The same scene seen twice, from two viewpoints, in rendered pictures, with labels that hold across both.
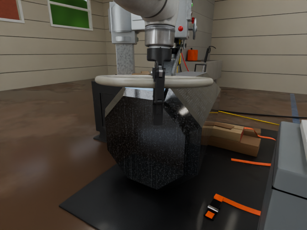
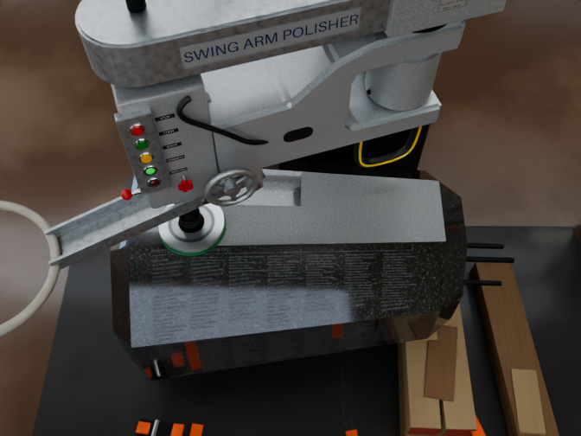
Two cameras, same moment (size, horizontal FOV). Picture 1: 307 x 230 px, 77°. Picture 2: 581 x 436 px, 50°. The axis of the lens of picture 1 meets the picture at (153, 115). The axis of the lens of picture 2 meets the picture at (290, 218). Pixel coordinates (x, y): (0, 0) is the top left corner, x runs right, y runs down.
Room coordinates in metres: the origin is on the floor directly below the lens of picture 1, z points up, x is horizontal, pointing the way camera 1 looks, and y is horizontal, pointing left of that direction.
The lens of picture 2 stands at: (1.23, -1.21, 2.58)
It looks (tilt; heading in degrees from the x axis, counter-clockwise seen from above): 58 degrees down; 60
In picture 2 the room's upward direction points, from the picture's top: straight up
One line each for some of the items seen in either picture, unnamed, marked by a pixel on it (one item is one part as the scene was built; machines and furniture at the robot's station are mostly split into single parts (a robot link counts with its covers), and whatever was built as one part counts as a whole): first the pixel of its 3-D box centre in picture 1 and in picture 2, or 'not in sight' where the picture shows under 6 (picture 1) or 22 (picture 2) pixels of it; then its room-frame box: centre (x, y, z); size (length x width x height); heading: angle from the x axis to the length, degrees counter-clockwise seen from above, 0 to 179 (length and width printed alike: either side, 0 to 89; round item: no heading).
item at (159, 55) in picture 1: (158, 64); not in sight; (0.62, -0.02, 1.03); 0.08 x 0.07 x 0.09; 4
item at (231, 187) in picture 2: (189, 28); (227, 177); (1.57, -0.27, 1.23); 0.15 x 0.10 x 0.15; 169
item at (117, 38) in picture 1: (124, 24); not in sight; (2.40, 0.33, 1.36); 0.35 x 0.35 x 0.41
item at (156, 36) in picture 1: (159, 38); not in sight; (0.62, -0.02, 1.10); 0.09 x 0.09 x 0.06
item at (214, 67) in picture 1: (201, 78); not in sight; (5.00, -1.23, 0.43); 1.30 x 0.62 x 0.86; 147
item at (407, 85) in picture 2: not in sight; (402, 62); (2.12, -0.26, 1.37); 0.19 x 0.19 x 0.20
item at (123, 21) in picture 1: (139, 20); not in sight; (2.31, 0.15, 1.39); 0.74 x 0.34 x 0.25; 65
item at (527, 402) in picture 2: not in sight; (527, 400); (2.39, -1.06, 0.13); 0.25 x 0.10 x 0.01; 57
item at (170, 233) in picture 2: not in sight; (191, 223); (1.48, -0.13, 0.87); 0.21 x 0.21 x 0.01
